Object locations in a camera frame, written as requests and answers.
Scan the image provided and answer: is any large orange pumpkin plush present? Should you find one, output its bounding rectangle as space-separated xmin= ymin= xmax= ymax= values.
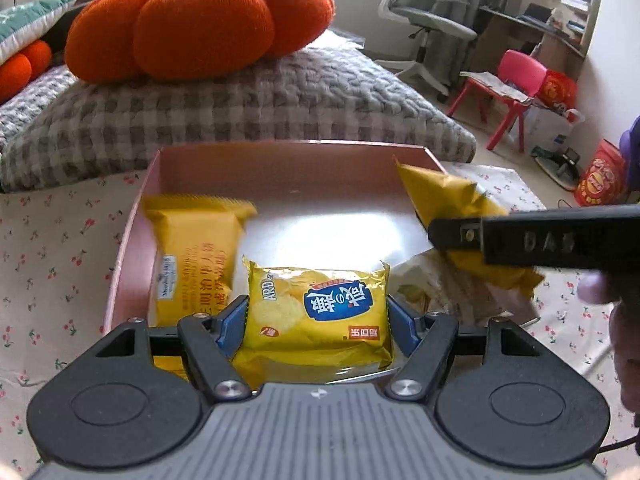
xmin=64 ymin=0 xmax=337 ymax=83

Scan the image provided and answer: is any newspaper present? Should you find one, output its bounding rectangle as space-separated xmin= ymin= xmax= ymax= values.
xmin=459 ymin=71 xmax=536 ymax=106

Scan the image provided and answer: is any cherry print bed sheet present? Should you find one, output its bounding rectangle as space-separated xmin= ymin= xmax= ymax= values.
xmin=0 ymin=160 xmax=621 ymax=480

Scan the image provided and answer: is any laptop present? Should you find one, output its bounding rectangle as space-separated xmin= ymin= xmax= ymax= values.
xmin=520 ymin=2 xmax=553 ymax=23

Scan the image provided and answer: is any red gift bag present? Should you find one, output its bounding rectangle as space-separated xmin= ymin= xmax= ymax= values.
xmin=535 ymin=69 xmax=578 ymax=111

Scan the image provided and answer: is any purple cloth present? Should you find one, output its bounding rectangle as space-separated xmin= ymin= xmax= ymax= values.
xmin=619 ymin=115 xmax=640 ymax=192

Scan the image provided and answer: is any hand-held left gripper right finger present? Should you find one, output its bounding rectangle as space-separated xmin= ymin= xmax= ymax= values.
xmin=387 ymin=296 xmax=543 ymax=403

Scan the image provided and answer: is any wooden desk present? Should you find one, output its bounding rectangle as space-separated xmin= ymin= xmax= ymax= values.
xmin=477 ymin=5 xmax=588 ymax=78

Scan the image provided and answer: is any grey checkered pillow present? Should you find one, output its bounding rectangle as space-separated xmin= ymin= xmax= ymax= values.
xmin=0 ymin=30 xmax=478 ymax=193

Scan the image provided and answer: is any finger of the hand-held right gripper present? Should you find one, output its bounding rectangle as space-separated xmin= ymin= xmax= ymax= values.
xmin=427 ymin=216 xmax=485 ymax=252

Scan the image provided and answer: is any yellow cracker packet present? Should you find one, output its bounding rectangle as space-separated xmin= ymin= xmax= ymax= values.
xmin=142 ymin=194 xmax=259 ymax=381

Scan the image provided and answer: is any pink plastic chair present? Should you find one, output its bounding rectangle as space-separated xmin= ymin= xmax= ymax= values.
xmin=446 ymin=49 xmax=548 ymax=153

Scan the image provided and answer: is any pink cardboard box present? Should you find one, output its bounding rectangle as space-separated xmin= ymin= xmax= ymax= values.
xmin=102 ymin=140 xmax=448 ymax=386

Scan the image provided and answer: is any green quilted pillow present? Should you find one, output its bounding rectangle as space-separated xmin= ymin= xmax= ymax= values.
xmin=0 ymin=0 xmax=77 ymax=66

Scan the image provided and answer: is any black cable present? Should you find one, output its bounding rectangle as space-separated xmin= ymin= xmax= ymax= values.
xmin=597 ymin=430 xmax=640 ymax=456

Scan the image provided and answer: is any yellow potato chip packet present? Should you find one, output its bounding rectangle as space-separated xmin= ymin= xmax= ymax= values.
xmin=232 ymin=256 xmax=396 ymax=388

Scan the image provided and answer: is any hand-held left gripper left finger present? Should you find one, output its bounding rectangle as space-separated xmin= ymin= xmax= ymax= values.
xmin=95 ymin=295 xmax=252 ymax=403

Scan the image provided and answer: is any red snack bag on floor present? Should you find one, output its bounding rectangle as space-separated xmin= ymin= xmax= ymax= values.
xmin=575 ymin=139 xmax=628 ymax=207

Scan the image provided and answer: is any person's right hand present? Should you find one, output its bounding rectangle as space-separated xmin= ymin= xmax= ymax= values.
xmin=577 ymin=271 xmax=640 ymax=413

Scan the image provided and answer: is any white snack packet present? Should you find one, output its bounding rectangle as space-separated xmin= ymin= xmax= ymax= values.
xmin=392 ymin=250 xmax=541 ymax=328

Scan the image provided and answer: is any grey office chair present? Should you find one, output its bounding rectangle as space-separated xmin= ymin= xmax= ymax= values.
xmin=375 ymin=0 xmax=481 ymax=103

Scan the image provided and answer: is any white shopping bag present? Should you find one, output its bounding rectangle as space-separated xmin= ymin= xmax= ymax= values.
xmin=510 ymin=102 xmax=586 ymax=156

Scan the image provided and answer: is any black floor device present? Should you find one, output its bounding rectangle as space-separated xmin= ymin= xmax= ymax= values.
xmin=532 ymin=146 xmax=583 ymax=192

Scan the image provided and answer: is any plain yellow snack packet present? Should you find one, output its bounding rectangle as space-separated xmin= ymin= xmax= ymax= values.
xmin=392 ymin=156 xmax=546 ymax=306

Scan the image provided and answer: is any small orange plush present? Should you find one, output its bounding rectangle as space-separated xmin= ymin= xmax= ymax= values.
xmin=0 ymin=39 xmax=53 ymax=105

